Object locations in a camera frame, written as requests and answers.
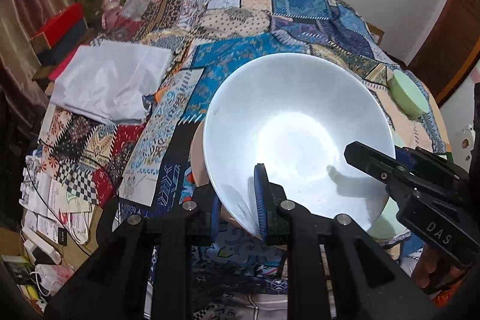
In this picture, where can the mint green plate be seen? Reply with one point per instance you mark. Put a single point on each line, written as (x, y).
(386, 226)

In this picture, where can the folded white cloth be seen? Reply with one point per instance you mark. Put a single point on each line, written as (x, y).
(107, 83)

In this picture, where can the white bowl with dots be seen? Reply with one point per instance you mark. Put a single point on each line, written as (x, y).
(295, 114)

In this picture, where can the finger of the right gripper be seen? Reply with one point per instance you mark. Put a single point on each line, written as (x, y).
(375, 164)

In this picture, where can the papers pile on floor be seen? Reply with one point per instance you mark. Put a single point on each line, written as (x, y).
(56, 230)

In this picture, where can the red and blue box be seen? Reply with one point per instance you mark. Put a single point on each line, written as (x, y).
(59, 35)

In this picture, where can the mint green bowl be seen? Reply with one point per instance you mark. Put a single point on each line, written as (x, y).
(407, 95)

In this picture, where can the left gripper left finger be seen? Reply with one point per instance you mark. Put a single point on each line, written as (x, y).
(112, 282)

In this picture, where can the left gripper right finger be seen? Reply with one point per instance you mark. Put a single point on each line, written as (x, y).
(335, 269)

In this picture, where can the pink plate with brown rim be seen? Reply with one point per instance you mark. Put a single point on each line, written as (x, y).
(198, 162)

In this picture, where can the white suitcase with stickers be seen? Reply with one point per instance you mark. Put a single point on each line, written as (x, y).
(462, 147)

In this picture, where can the pink bunny toy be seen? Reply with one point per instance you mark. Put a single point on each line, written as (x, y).
(110, 10)

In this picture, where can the striped brown curtain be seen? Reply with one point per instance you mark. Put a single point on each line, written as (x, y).
(20, 20)

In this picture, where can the brown wooden door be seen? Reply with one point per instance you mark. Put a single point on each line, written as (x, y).
(450, 50)

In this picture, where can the person's right hand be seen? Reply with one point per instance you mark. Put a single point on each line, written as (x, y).
(427, 266)

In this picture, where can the patchwork patterned bed cover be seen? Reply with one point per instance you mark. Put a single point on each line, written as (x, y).
(143, 169)

